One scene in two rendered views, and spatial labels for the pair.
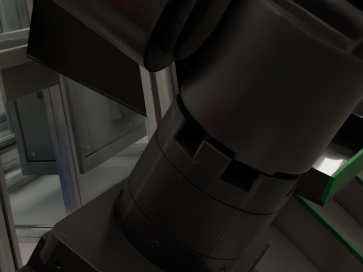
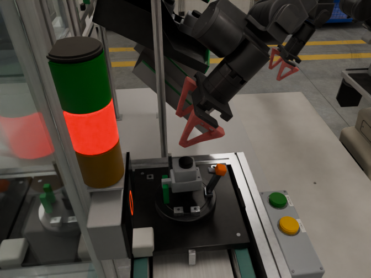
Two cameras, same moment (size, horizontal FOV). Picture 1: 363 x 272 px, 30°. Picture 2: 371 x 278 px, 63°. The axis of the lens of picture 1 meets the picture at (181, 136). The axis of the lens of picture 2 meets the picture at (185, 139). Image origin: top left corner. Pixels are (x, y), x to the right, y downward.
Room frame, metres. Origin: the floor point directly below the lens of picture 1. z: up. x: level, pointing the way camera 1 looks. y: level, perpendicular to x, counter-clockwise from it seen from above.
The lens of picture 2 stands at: (-0.12, 0.29, 1.52)
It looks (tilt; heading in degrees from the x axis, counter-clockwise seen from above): 38 degrees down; 330
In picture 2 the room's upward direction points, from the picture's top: straight up
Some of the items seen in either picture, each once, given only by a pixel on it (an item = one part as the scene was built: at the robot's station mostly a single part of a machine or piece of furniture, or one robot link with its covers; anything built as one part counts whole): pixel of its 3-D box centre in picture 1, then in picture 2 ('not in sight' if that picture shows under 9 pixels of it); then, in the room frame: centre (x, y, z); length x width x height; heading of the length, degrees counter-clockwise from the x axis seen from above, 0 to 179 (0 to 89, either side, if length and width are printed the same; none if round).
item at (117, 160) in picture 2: not in sight; (99, 158); (0.16, 0.24, 1.28); 0.05 x 0.05 x 0.05
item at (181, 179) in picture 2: not in sight; (181, 173); (0.28, 0.06, 1.06); 0.08 x 0.04 x 0.07; 68
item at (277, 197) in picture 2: not in sight; (277, 201); (0.18, -0.13, 0.96); 0.04 x 0.04 x 0.02
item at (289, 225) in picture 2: not in sight; (288, 225); (0.11, -0.10, 0.96); 0.04 x 0.04 x 0.02
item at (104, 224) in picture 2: not in sight; (98, 152); (0.16, 0.24, 1.29); 0.12 x 0.05 x 0.25; 156
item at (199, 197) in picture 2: not in sight; (185, 198); (0.28, 0.06, 0.98); 0.14 x 0.14 x 0.02
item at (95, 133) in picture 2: not in sight; (91, 121); (0.16, 0.24, 1.33); 0.05 x 0.05 x 0.05
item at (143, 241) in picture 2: not in sight; (142, 242); (0.23, 0.19, 0.97); 0.05 x 0.05 x 0.04; 66
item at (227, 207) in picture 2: not in sight; (185, 203); (0.28, 0.06, 0.96); 0.24 x 0.24 x 0.02; 66
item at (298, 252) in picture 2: not in sight; (285, 234); (0.11, -0.10, 0.93); 0.21 x 0.07 x 0.06; 156
